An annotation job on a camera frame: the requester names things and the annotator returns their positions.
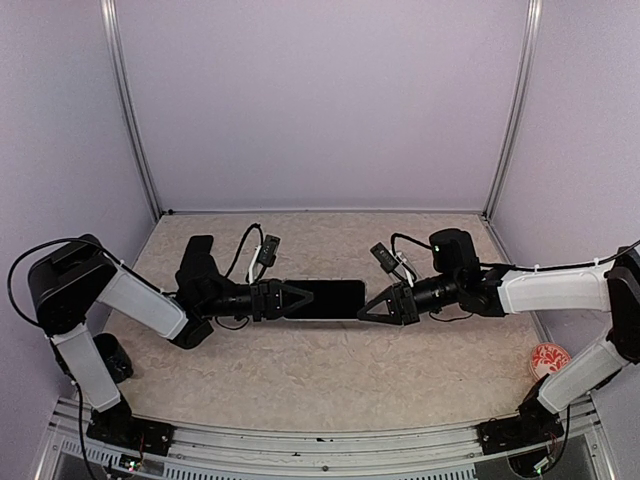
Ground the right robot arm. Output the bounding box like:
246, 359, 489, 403
357, 228, 639, 444

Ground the front aluminium rail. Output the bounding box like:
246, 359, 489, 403
31, 403, 616, 479

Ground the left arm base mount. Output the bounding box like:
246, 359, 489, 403
86, 397, 175, 456

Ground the right aluminium frame post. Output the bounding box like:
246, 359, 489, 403
483, 0, 543, 223

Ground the black phone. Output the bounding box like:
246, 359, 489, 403
279, 279, 366, 321
180, 235, 214, 270

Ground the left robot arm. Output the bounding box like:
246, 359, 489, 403
27, 234, 314, 445

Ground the red white patterned bowl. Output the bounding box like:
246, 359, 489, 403
529, 342, 571, 380

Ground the left camera cable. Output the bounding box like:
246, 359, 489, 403
6, 223, 266, 480

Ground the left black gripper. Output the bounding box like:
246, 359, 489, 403
199, 278, 315, 322

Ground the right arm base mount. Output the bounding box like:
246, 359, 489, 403
476, 375, 565, 455

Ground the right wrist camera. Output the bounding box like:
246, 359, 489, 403
370, 242, 419, 287

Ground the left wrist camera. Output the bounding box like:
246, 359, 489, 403
246, 235, 281, 284

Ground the aluminium frame post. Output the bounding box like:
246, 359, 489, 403
483, 0, 543, 223
100, 0, 163, 221

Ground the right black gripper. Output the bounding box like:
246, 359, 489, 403
357, 271, 462, 326

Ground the left aluminium frame post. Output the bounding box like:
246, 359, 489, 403
100, 0, 163, 221

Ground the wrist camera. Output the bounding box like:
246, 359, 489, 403
246, 235, 281, 284
370, 242, 419, 287

